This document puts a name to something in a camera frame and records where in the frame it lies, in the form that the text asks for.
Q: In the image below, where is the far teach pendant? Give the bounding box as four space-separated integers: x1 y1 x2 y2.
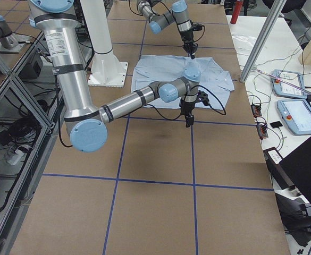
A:
271 69 307 99

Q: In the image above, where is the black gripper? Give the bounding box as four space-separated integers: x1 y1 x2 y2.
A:
181 23 205 60
180 91 209 128

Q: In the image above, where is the red cylinder bottle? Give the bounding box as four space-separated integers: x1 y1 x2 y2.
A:
230 0 243 24

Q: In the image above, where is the light blue button shirt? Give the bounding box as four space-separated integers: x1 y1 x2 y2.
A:
131 55 234 111

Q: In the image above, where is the teach pendant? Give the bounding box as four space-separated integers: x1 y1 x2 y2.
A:
276 99 311 135
271 69 307 99

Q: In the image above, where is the black monitor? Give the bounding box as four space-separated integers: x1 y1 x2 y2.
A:
280 136 311 203

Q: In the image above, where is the near teach pendant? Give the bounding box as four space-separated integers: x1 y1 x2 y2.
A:
276 99 311 135

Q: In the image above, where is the grey aluminium frame post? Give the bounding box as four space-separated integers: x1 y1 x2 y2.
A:
240 0 286 83

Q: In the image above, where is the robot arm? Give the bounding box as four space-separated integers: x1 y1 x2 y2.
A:
136 1 205 59
29 1 200 152

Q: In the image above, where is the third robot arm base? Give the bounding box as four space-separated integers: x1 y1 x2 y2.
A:
0 15 23 54

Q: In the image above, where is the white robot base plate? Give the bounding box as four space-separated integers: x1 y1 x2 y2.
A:
80 0 128 88

